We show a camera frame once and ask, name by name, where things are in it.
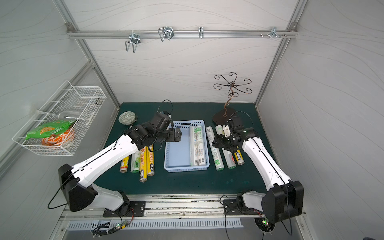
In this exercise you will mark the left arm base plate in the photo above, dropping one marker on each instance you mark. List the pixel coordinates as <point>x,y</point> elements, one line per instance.
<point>133,209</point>

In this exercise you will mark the double metal hook left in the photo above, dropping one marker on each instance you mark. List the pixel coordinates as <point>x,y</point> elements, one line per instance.
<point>132,42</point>

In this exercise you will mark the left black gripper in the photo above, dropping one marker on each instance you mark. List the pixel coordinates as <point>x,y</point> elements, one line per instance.
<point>173,135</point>

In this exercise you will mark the light blue plastic basket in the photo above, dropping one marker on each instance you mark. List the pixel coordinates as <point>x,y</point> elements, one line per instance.
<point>177,154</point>

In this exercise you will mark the aluminium front rail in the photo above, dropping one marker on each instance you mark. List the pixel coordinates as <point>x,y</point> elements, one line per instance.
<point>183,206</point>

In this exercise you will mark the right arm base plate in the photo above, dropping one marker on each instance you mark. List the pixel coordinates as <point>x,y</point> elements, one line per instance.
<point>232,208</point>

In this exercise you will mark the aluminium rail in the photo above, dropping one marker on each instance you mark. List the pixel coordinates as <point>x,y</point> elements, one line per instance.
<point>179,34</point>
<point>183,206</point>

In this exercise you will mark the bronze jewelry tree stand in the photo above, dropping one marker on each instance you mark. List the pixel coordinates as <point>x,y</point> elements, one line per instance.
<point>226,113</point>

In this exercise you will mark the metal hook right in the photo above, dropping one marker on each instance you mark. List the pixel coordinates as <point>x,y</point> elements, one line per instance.
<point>274,34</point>

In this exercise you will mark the double metal hook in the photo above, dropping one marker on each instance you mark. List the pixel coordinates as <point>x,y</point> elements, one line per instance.
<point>166,33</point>
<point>132,42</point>

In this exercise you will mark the dark green table mat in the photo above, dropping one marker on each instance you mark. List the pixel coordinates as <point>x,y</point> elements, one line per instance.
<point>242,178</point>

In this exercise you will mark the green snack bag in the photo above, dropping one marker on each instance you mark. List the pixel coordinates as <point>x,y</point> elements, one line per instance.
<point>49,129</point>

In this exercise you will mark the white wire wall basket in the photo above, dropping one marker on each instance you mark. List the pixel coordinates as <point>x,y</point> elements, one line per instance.
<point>69,102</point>

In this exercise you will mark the single metal hook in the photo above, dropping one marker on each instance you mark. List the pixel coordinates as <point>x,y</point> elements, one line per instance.
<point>201,32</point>

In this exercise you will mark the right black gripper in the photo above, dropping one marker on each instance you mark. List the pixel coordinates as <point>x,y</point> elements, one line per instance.
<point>222,142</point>

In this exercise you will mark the yellow wrap roll long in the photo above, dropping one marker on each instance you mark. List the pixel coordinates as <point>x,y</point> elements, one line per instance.
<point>143,165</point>

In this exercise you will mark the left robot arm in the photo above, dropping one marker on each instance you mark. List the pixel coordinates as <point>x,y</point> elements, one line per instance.
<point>77,182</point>

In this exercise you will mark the double metal hook middle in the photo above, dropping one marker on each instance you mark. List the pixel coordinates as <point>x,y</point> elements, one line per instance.
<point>166,33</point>

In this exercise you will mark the orange snack bag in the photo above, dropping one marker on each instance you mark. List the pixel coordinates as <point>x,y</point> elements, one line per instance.
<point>63,140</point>

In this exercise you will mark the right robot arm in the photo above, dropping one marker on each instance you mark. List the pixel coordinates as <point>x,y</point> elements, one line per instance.
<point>284,197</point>

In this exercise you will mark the aluminium top rail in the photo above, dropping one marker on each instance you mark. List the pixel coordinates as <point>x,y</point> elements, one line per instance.
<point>179,34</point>

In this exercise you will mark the white slotted cable duct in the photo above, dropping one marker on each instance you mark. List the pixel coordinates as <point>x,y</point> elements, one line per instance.
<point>156,224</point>

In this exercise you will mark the white green wrap roll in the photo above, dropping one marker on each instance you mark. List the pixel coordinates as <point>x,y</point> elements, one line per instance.
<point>215,151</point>
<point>135,163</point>

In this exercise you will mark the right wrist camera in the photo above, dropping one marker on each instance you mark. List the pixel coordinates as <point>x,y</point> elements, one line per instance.
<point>226,130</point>

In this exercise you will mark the clear wrap roll right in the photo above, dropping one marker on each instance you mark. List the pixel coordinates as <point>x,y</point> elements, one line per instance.
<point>228,155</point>

